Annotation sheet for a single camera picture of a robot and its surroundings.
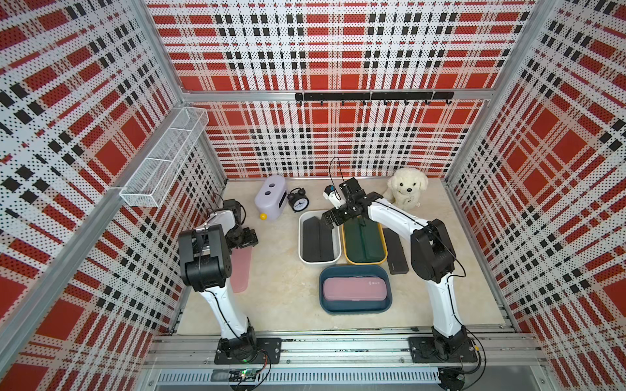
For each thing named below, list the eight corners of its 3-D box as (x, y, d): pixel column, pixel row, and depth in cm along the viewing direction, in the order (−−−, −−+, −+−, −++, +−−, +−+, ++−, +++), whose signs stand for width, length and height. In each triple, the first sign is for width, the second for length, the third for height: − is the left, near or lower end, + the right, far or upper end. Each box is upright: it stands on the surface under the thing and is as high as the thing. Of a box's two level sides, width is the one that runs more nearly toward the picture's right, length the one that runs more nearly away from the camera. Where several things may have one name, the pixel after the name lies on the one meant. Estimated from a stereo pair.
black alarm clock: (294, 214, 109) (291, 201, 102) (289, 204, 113) (286, 191, 106) (310, 208, 112) (308, 195, 104) (304, 198, 116) (302, 185, 108)
